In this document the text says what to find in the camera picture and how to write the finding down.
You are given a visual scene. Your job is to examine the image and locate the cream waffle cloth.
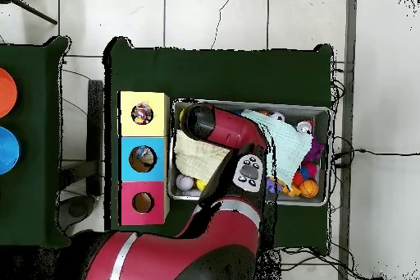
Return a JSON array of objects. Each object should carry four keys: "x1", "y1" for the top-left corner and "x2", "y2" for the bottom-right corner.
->
[{"x1": 173, "y1": 130, "x2": 231, "y2": 184}]

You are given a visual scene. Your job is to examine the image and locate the small polka dot paper ball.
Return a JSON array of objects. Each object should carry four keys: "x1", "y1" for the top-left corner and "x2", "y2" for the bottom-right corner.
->
[{"x1": 130, "y1": 102, "x2": 154, "y2": 126}]

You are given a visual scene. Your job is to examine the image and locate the mint waffle cloth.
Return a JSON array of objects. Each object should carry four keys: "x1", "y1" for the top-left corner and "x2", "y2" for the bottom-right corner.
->
[{"x1": 240, "y1": 108, "x2": 313, "y2": 189}]

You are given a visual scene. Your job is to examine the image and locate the wooden box three round holes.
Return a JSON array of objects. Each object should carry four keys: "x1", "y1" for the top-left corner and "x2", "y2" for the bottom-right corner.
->
[{"x1": 116, "y1": 91, "x2": 171, "y2": 227}]

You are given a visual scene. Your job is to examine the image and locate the white toy baseball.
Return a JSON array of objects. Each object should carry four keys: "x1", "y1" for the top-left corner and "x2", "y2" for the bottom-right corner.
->
[{"x1": 175, "y1": 173, "x2": 195, "y2": 192}]

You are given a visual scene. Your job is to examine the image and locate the dark green table cloth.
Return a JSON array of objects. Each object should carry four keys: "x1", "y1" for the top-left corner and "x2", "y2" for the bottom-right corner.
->
[
  {"x1": 0, "y1": 35, "x2": 75, "y2": 250},
  {"x1": 102, "y1": 35, "x2": 336, "y2": 256}
]

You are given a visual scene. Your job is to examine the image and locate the red and silver can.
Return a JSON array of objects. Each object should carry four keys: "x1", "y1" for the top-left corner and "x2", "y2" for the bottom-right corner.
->
[{"x1": 294, "y1": 119, "x2": 315, "y2": 135}]

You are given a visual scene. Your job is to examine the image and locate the purple spiky toy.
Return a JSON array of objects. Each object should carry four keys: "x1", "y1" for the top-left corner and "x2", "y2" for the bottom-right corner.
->
[{"x1": 303, "y1": 137, "x2": 326, "y2": 163}]

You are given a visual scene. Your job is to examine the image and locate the orange toy basketball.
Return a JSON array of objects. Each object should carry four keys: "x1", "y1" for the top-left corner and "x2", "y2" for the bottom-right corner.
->
[{"x1": 299, "y1": 178, "x2": 320, "y2": 200}]

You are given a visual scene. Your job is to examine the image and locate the black upright panel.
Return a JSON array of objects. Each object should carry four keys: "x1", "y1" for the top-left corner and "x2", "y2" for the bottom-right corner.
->
[{"x1": 87, "y1": 79, "x2": 105, "y2": 198}]

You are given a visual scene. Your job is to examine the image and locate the grey floor foot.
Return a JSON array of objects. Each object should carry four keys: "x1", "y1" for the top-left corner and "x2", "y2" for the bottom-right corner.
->
[{"x1": 57, "y1": 194, "x2": 97, "y2": 232}]

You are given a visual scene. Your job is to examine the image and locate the blue round bowl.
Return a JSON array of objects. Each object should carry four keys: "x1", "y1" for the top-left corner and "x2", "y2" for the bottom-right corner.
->
[{"x1": 0, "y1": 125, "x2": 22, "y2": 176}]

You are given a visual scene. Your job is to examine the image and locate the orange round bowl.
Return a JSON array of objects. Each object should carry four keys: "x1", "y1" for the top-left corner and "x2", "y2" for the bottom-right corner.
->
[{"x1": 0, "y1": 67, "x2": 19, "y2": 119}]

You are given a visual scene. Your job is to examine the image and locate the dark tripod leg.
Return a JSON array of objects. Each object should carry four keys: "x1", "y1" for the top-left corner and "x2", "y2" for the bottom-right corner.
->
[{"x1": 0, "y1": 0, "x2": 59, "y2": 26}]

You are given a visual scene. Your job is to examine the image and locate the silver wire mesh bin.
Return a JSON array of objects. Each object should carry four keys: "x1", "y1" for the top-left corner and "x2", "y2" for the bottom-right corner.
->
[{"x1": 167, "y1": 98, "x2": 332, "y2": 208}]

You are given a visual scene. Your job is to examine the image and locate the black cable with plug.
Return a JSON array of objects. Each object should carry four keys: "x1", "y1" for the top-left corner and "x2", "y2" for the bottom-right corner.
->
[{"x1": 330, "y1": 135, "x2": 420, "y2": 169}]

